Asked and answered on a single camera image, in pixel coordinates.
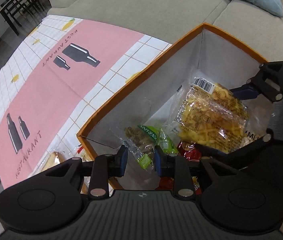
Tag clear nut packet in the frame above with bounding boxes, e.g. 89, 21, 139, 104
110, 124, 179, 172

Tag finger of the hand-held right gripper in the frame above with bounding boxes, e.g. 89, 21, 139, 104
195, 129, 275, 167
231, 60, 283, 103

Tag pink and white printed tablecloth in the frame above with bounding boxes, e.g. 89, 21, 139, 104
0, 15, 173, 190

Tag checkered label puff ball packet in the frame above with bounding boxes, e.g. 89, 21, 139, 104
241, 120, 269, 147

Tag clear sliced bread packet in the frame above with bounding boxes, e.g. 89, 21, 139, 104
41, 150, 67, 173

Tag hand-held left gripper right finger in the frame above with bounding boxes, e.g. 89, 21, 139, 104
155, 145, 239, 197

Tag beige sofa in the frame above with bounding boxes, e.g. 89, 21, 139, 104
48, 0, 283, 85

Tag yellow noodle snack packet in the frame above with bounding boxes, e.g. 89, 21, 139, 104
170, 77, 250, 154

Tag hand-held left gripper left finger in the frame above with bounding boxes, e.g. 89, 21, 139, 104
41, 144, 128, 197

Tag red snack bag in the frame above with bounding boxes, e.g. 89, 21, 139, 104
156, 140, 203, 195

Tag orange cardboard box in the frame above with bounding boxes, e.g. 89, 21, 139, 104
76, 22, 277, 195

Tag dark dining table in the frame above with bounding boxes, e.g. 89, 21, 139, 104
0, 0, 39, 37

